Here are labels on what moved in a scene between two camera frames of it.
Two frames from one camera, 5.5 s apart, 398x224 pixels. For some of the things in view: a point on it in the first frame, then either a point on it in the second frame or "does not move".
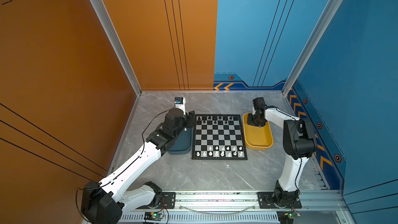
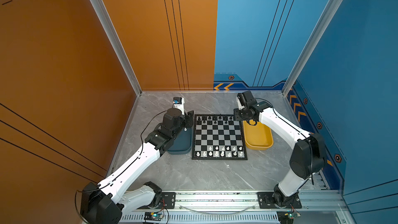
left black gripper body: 187,122 does not move
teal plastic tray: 183,144 does not move
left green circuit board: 153,216 does not move
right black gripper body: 252,120 → 240,114
